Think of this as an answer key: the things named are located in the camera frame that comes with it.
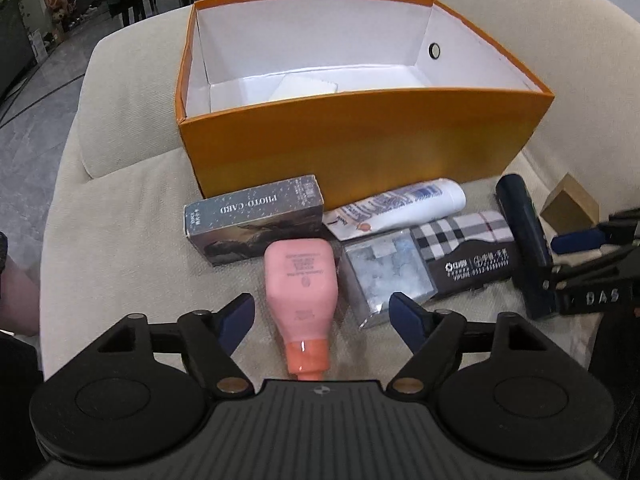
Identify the pink bottle with orange cap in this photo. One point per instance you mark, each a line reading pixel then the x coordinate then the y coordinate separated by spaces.
pixel 301 285

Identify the orange cardboard box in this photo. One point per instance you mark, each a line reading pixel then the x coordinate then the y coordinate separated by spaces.
pixel 350 140

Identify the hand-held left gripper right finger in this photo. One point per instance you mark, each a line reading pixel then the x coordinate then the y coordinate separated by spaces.
pixel 407 317

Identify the plaid and black case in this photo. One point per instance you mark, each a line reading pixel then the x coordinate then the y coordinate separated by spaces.
pixel 465 250

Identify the beige sofa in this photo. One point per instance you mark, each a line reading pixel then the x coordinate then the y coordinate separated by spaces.
pixel 125 210

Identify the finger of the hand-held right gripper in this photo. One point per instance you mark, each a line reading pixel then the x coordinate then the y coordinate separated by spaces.
pixel 590 292
pixel 575 242

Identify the illustrated card box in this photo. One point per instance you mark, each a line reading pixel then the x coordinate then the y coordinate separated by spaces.
pixel 250 220

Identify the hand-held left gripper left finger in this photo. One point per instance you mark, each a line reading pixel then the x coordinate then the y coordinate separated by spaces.
pixel 236 321

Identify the white printed tube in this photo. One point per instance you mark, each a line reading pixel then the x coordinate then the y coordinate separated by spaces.
pixel 410 205

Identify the clear plastic cube box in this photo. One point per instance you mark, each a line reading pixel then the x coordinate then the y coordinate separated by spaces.
pixel 385 270

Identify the brown wooden block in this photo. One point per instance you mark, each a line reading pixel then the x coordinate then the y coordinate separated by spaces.
pixel 570 207

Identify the person's leg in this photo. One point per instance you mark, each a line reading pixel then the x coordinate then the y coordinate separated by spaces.
pixel 17 285

